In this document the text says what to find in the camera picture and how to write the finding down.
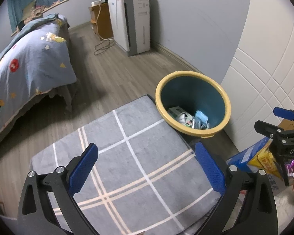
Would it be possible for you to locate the grey plaid cushion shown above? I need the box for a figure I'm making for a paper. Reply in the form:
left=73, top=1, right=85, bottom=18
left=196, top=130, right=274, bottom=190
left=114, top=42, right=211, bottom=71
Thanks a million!
left=29, top=94, right=222, bottom=235

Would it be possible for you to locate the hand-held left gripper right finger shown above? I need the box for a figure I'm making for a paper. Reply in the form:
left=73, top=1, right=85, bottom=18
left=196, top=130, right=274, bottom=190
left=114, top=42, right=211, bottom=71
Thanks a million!
left=195, top=142, right=278, bottom=235

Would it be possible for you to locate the wooden cabinet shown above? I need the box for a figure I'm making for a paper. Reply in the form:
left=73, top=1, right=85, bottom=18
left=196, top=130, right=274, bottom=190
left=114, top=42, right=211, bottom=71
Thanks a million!
left=89, top=1, right=114, bottom=40

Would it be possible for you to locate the blue face mask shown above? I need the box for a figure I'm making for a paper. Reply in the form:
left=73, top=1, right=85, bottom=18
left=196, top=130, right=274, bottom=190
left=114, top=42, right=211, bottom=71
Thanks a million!
left=194, top=110, right=209, bottom=124

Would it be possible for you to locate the white tissue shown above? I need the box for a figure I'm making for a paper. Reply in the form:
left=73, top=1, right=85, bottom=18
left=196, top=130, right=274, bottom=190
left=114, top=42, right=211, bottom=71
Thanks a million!
left=177, top=113, right=194, bottom=127

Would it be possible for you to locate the cardboard box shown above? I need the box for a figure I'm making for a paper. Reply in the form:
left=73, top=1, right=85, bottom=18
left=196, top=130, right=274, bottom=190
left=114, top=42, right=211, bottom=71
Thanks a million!
left=277, top=117, right=294, bottom=131

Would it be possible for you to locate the blue yellow printed bag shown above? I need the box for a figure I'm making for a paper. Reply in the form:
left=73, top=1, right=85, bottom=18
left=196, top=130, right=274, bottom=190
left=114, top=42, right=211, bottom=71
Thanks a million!
left=227, top=137, right=285, bottom=196

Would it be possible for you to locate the yellow rimmed teal bin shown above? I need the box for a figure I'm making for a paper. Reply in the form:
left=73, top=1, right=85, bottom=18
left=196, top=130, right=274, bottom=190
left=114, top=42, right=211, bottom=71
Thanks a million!
left=155, top=71, right=231, bottom=138

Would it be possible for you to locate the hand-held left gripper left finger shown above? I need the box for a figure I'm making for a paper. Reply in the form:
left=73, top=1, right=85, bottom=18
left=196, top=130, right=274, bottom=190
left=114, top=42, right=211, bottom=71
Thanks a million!
left=17, top=142, right=99, bottom=235

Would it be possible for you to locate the wooden window sill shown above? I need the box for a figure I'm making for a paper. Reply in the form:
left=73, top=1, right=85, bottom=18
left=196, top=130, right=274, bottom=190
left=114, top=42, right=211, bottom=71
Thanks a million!
left=11, top=0, right=69, bottom=37

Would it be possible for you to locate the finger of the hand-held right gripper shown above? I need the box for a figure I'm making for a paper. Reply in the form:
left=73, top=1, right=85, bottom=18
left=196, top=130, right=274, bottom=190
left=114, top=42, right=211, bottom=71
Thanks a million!
left=273, top=107, right=294, bottom=125
left=254, top=120, right=294, bottom=140

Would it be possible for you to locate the green white box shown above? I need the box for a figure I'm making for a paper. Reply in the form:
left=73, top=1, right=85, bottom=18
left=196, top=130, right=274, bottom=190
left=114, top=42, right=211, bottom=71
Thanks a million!
left=168, top=106, right=187, bottom=121

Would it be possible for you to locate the white air purifier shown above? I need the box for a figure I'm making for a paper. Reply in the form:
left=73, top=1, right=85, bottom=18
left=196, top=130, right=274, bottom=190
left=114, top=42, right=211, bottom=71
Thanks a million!
left=107, top=0, right=151, bottom=57

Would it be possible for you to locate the purple packet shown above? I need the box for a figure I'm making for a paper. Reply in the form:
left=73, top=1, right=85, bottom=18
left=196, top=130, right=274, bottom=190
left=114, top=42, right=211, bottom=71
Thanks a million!
left=285, top=159, right=294, bottom=177

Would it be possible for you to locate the wooden bed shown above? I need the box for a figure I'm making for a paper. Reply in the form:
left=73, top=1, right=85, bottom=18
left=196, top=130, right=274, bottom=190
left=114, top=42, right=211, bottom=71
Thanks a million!
left=0, top=12, right=79, bottom=152

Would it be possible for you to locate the patterned cloth pile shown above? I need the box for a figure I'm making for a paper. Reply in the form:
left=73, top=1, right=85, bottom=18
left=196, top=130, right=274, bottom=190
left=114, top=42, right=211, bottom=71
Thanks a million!
left=20, top=1, right=52, bottom=24

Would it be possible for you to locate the bed with blue quilt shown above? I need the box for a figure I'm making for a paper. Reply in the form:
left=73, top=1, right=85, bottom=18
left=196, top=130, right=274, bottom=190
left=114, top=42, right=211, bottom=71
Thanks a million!
left=0, top=13, right=77, bottom=142

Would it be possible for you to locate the white panelled wardrobe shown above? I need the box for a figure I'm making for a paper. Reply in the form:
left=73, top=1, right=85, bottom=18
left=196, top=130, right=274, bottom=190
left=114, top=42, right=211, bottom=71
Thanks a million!
left=220, top=0, right=294, bottom=152

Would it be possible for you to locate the white cable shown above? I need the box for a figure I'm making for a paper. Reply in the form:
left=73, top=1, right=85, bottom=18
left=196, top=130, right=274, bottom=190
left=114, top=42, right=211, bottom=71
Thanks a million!
left=95, top=1, right=115, bottom=41

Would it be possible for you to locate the black cable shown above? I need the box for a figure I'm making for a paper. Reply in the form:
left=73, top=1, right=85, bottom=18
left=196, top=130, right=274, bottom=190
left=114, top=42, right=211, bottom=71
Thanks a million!
left=93, top=38, right=117, bottom=55

